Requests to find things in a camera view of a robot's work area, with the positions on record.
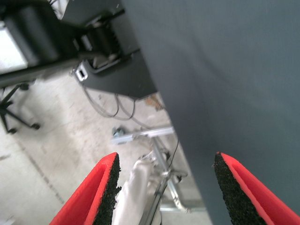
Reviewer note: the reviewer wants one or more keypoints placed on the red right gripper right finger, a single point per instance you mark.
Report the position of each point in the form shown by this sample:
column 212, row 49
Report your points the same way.
column 246, row 199

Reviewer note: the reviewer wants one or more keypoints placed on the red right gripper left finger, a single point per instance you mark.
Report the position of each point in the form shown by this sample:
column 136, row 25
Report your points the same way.
column 89, row 194

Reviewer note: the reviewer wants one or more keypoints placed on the white fabric bundle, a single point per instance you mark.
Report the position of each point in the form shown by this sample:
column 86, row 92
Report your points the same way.
column 133, row 194

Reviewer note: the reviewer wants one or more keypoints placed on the grey caster wheel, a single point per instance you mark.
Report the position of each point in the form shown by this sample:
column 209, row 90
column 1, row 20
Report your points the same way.
column 118, row 131

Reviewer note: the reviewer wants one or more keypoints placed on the aluminium table leg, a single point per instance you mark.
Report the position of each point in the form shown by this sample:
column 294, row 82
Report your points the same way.
column 161, row 161

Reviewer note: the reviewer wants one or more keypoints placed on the aluminium profile bar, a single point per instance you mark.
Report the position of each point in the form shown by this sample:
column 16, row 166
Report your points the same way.
column 145, row 134

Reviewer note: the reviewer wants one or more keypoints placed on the black office chair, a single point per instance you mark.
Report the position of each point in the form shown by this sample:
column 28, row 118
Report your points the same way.
column 9, row 107

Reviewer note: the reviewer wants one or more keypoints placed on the black base housing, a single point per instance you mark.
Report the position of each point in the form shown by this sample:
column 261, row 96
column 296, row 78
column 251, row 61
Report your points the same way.
column 126, row 77

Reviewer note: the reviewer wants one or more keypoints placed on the dark grey table cloth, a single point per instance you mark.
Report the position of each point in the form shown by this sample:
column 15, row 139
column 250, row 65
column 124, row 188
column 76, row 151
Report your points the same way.
column 234, row 70

